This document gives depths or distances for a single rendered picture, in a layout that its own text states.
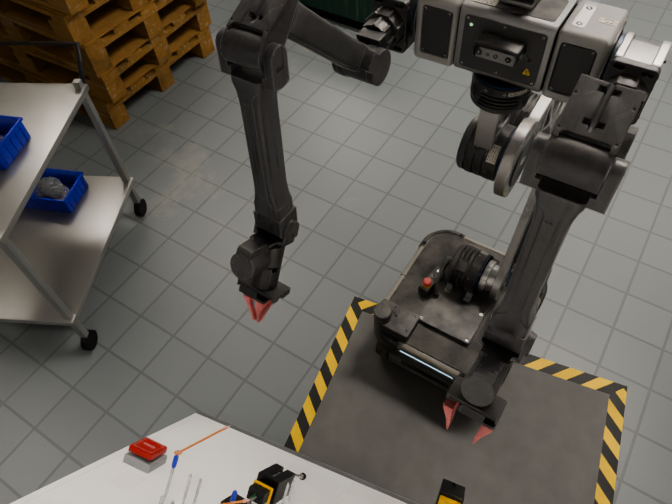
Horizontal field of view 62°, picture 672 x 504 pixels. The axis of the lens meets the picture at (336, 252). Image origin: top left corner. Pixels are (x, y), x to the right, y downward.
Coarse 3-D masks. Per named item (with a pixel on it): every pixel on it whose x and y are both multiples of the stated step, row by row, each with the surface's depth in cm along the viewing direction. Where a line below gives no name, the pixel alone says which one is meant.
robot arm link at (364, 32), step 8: (360, 32) 115; (368, 32) 115; (376, 32) 115; (360, 40) 116; (368, 40) 115; (376, 40) 114; (384, 40) 115; (368, 48) 113; (344, 72) 117; (352, 72) 116; (360, 72) 115; (360, 80) 117
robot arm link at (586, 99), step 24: (576, 96) 66; (600, 96) 65; (624, 96) 65; (576, 120) 65; (600, 120) 65; (624, 120) 64; (552, 144) 65; (576, 144) 65; (600, 144) 64; (624, 144) 93; (552, 168) 66; (576, 168) 65; (600, 168) 63
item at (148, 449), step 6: (144, 438) 104; (132, 444) 101; (138, 444) 102; (144, 444) 102; (150, 444) 103; (156, 444) 103; (162, 444) 104; (132, 450) 100; (138, 450) 100; (144, 450) 100; (150, 450) 101; (156, 450) 101; (162, 450) 102; (144, 456) 100; (150, 456) 99; (156, 456) 101
